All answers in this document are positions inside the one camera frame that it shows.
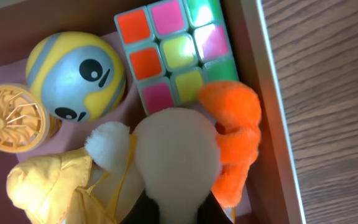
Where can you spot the yellow grey face ball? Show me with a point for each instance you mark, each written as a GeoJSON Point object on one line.
{"type": "Point", "coordinates": [76, 76]}

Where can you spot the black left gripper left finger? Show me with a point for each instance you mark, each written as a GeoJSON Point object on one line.
{"type": "Point", "coordinates": [145, 211]}

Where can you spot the white plush duck toy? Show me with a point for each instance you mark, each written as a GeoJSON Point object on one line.
{"type": "Point", "coordinates": [177, 157]}

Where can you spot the multicoloured puzzle cube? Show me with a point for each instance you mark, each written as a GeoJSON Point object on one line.
{"type": "Point", "coordinates": [173, 48]}

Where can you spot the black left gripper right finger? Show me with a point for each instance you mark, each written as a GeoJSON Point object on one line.
{"type": "Point", "coordinates": [210, 212]}

